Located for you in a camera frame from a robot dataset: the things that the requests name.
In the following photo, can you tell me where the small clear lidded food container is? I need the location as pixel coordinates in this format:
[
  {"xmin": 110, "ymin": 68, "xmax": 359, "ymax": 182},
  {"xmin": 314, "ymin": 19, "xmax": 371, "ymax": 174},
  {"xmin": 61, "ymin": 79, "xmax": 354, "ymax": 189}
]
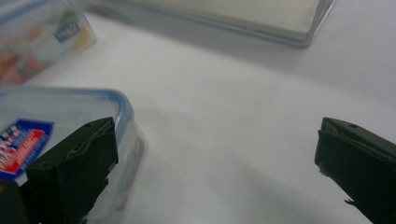
[{"xmin": 0, "ymin": 86, "xmax": 148, "ymax": 224}]

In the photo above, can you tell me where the white wire shelf rack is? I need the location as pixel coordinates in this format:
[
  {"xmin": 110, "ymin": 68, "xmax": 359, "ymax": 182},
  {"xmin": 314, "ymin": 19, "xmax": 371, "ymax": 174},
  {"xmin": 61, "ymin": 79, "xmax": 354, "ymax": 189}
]
[{"xmin": 78, "ymin": 0, "xmax": 336, "ymax": 49}]

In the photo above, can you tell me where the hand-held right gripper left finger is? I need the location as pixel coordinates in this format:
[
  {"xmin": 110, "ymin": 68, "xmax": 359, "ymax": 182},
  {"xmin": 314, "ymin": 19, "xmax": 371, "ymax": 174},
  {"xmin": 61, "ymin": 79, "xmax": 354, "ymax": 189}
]
[{"xmin": 25, "ymin": 117, "xmax": 120, "ymax": 224}]

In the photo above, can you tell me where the large clear lidded food container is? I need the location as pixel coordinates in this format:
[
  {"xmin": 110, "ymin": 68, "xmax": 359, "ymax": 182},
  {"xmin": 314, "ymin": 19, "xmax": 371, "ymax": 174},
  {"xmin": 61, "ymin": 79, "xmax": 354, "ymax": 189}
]
[{"xmin": 0, "ymin": 0, "xmax": 98, "ymax": 87}]

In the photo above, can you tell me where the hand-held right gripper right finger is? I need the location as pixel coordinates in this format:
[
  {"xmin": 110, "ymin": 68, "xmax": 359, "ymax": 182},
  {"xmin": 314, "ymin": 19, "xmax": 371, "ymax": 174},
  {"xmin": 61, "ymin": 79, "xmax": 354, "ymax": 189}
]
[{"xmin": 314, "ymin": 117, "xmax": 396, "ymax": 224}]

